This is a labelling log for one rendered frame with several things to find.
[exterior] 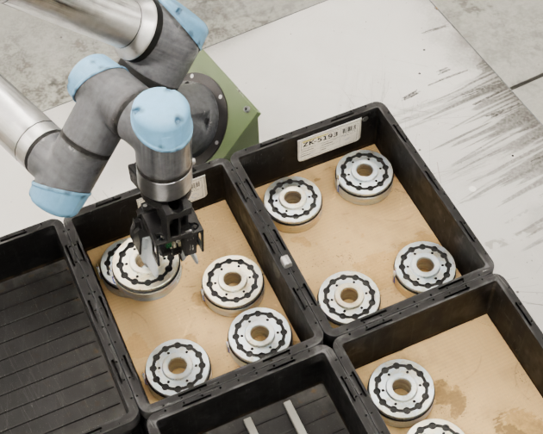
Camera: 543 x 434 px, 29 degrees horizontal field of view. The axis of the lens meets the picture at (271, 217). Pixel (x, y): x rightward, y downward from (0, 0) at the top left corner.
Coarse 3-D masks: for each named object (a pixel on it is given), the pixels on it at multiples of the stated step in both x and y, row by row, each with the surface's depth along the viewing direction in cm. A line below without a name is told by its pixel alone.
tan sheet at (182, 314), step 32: (224, 224) 184; (96, 256) 181; (224, 256) 180; (192, 288) 177; (128, 320) 173; (160, 320) 173; (192, 320) 173; (224, 320) 173; (288, 320) 173; (128, 352) 170; (224, 352) 170
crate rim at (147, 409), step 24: (192, 168) 179; (240, 192) 177; (72, 240) 171; (264, 240) 170; (96, 288) 165; (312, 312) 162; (120, 360) 158; (264, 360) 158; (216, 384) 155; (144, 408) 153
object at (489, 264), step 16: (352, 112) 185; (368, 112) 186; (384, 112) 185; (304, 128) 183; (320, 128) 184; (400, 128) 183; (256, 144) 182; (272, 144) 182; (416, 160) 179; (240, 176) 178; (432, 176) 177; (256, 192) 176; (256, 208) 174; (448, 208) 173; (272, 224) 172; (464, 224) 171; (288, 256) 168; (480, 256) 167; (480, 272) 165; (304, 288) 164; (432, 288) 164; (448, 288) 164; (400, 304) 162; (320, 320) 161; (368, 320) 161; (336, 336) 159
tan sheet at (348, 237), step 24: (312, 168) 191; (264, 192) 188; (336, 192) 188; (336, 216) 185; (360, 216) 184; (384, 216) 184; (408, 216) 184; (288, 240) 182; (312, 240) 182; (336, 240) 182; (360, 240) 181; (384, 240) 181; (408, 240) 181; (432, 240) 181; (312, 264) 179; (336, 264) 179; (360, 264) 179; (384, 264) 178; (312, 288) 176; (384, 288) 176
